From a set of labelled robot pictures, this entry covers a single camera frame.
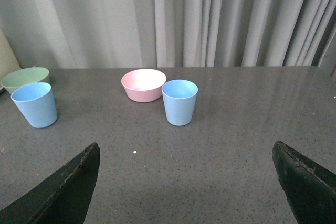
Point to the blue cup near green bowl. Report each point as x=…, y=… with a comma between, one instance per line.
x=36, y=103

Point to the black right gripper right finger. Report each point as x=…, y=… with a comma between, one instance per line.
x=309, y=187

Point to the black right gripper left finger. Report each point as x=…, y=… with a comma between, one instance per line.
x=63, y=197

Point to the green bowl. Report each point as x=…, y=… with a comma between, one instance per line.
x=23, y=77

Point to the blue cup near pink bowl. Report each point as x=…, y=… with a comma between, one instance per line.
x=179, y=97

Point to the pink bowl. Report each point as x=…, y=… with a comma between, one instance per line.
x=143, y=85

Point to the grey curtain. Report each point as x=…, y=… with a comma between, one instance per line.
x=169, y=33

